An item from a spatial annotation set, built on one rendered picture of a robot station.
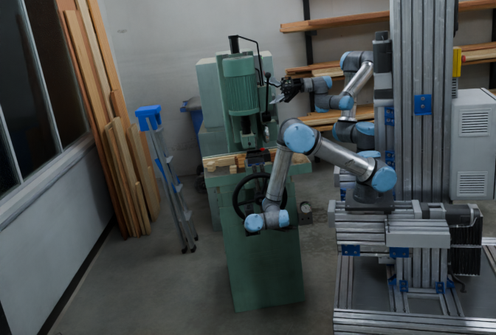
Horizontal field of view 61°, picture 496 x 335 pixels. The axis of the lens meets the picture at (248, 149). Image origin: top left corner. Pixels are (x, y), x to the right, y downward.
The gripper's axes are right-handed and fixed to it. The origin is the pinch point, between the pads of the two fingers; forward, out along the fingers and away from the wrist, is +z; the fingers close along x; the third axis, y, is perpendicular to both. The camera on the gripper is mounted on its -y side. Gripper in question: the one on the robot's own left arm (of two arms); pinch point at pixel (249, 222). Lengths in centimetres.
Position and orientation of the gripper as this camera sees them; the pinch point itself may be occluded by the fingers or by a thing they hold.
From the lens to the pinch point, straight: 220.0
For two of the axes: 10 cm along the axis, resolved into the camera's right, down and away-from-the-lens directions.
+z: -0.4, 2.2, 9.7
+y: 1.5, 9.6, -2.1
